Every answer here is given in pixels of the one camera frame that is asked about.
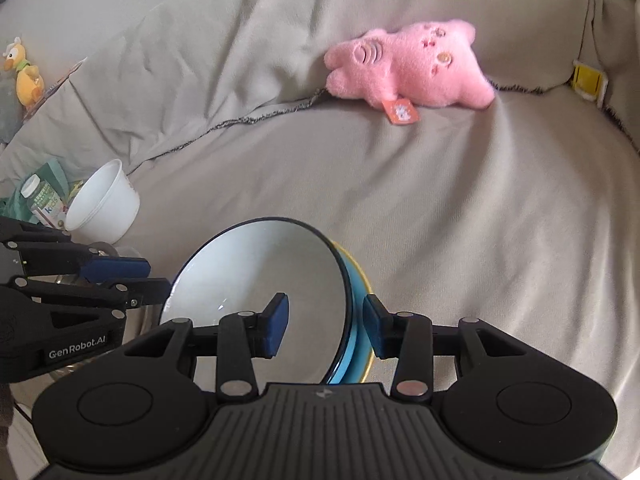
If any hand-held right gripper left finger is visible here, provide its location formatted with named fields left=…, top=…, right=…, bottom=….
left=122, top=293, right=291, bottom=404

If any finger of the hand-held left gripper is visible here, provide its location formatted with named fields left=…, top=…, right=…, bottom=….
left=0, top=216, right=152, bottom=286
left=0, top=277, right=172, bottom=319

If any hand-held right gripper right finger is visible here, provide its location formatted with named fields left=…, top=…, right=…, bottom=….
left=365, top=294, right=535, bottom=404

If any stainless steel bowl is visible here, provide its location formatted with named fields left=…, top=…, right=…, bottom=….
left=55, top=242, right=172, bottom=376

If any yellow rimmed white bowl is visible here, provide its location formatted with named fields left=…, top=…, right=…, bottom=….
left=330, top=242, right=374, bottom=386

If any blue bowl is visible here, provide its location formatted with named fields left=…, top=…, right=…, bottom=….
left=159, top=217, right=359, bottom=386

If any small white bowl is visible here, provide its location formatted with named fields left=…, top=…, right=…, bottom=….
left=65, top=159, right=141, bottom=246

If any clear bottle white cap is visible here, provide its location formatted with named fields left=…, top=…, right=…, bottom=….
left=20, top=174, right=69, bottom=231

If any green towel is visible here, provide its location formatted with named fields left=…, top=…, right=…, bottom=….
left=0, top=157, right=87, bottom=221

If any thin book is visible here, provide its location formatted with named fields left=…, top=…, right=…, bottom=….
left=45, top=56, right=90, bottom=97

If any yellow duck plush toy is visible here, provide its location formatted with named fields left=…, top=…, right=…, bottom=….
left=2, top=36, right=46, bottom=108

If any pink plush toy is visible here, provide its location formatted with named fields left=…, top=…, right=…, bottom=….
left=324, top=17, right=497, bottom=125

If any small yellow box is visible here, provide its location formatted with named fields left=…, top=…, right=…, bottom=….
left=571, top=60, right=609, bottom=109

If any white cushion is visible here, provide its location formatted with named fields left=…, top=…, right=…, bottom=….
left=590, top=0, right=640, bottom=151

